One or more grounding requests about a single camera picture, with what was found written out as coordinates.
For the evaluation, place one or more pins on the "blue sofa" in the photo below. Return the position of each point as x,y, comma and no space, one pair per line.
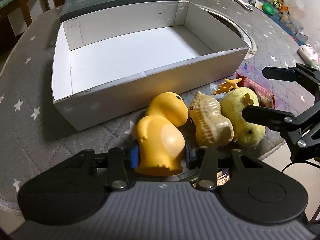
286,21

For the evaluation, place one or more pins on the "round induction cooker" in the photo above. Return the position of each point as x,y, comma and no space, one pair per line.
236,28

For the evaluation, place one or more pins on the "white remote control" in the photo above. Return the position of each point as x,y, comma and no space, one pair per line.
246,6

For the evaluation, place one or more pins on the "brown wooden side table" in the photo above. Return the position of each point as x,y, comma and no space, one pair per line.
10,6

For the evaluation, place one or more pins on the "grey star table cover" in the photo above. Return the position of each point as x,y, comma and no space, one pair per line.
35,136

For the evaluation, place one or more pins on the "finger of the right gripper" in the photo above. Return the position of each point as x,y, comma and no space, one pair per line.
268,117
284,74

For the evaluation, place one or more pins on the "orange dinosaur toy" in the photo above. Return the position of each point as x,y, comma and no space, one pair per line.
161,144

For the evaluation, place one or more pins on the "smartphone with lit screen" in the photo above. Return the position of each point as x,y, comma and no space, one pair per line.
222,177

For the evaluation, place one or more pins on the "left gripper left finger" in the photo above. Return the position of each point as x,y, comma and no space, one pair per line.
115,162

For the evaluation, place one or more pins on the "red snack packet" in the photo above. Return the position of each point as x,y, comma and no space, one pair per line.
265,97

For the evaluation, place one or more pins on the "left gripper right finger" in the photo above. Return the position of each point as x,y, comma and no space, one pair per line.
208,162

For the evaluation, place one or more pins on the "white open cardboard box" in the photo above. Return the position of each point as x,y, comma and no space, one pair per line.
114,61

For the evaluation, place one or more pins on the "yellow plush duck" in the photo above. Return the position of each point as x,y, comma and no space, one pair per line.
246,134

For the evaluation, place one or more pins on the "colourful plush toy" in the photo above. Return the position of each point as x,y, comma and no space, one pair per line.
280,5

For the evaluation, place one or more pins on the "beige peanut toy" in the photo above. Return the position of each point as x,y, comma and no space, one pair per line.
212,129

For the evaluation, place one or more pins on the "pink white tissue pack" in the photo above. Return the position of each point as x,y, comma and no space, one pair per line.
309,56

